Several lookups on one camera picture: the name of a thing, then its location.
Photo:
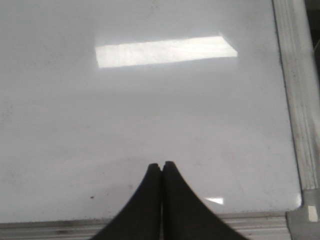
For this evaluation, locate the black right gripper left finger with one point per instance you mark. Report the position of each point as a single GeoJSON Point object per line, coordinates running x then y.
{"type": "Point", "coordinates": [140, 218]}

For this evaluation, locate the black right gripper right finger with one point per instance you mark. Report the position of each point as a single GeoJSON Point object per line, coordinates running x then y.
{"type": "Point", "coordinates": [185, 217]}

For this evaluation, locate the whiteboard with aluminium frame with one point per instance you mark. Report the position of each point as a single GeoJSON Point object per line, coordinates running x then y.
{"type": "Point", "coordinates": [94, 91]}

